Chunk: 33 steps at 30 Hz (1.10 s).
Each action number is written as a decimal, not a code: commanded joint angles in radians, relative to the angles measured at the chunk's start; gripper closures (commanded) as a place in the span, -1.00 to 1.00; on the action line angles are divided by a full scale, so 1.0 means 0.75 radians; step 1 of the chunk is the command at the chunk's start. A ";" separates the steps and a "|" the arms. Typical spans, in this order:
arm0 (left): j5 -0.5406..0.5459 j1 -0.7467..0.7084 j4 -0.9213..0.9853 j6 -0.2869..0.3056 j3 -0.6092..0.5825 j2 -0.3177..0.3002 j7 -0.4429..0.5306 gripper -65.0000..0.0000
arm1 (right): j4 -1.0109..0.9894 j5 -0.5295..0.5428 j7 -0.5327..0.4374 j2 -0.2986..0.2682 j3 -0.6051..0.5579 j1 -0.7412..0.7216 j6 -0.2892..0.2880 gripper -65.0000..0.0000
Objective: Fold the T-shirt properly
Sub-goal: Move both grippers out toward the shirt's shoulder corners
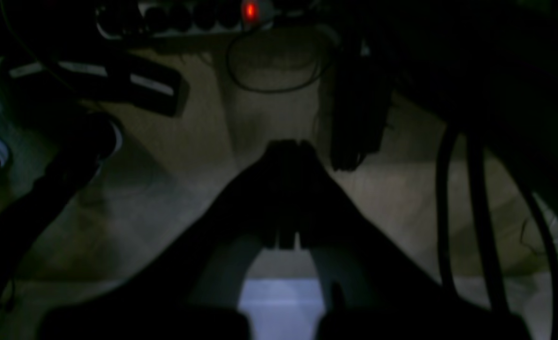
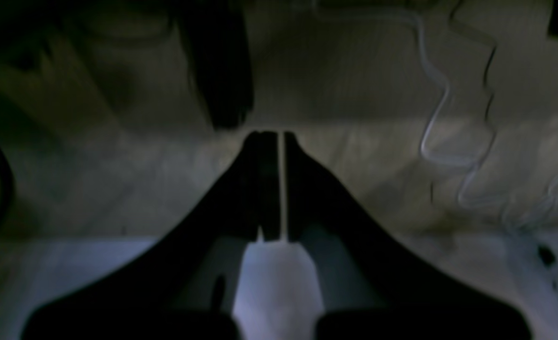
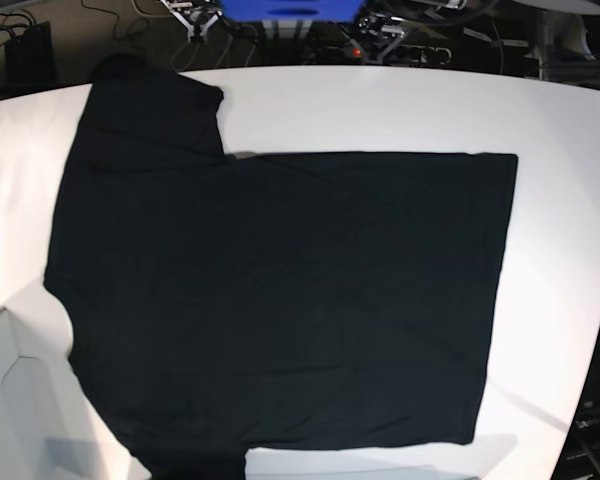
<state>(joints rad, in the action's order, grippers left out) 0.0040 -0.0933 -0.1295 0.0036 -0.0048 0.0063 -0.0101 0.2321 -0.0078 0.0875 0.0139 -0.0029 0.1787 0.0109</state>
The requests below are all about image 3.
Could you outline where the blue plastic box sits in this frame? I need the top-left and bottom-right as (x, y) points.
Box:
(220, 0), (364, 22)

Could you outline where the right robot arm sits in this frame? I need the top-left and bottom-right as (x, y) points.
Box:
(160, 0), (223, 43)

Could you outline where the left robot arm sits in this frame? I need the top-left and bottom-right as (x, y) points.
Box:
(354, 13), (416, 65)

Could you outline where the black T-shirt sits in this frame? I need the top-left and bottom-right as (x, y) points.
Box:
(44, 56), (518, 479)

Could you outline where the black power strip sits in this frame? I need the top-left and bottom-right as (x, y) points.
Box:
(323, 44), (452, 68)

